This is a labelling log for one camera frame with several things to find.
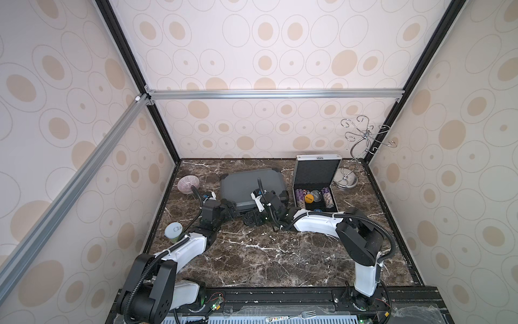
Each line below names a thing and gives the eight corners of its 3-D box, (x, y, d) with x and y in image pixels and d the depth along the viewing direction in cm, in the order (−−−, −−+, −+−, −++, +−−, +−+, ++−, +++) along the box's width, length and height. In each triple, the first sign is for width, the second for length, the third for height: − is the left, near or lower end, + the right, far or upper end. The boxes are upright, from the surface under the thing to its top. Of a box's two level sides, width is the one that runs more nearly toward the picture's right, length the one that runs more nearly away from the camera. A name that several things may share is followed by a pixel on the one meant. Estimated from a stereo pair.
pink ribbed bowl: (178, 194, 107) (175, 188, 103) (182, 180, 112) (180, 175, 109) (198, 194, 107) (196, 188, 103) (201, 180, 113) (199, 175, 109)
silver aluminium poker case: (294, 211, 100) (301, 182, 82) (291, 185, 110) (297, 154, 92) (334, 211, 100) (350, 182, 82) (327, 186, 111) (340, 154, 92)
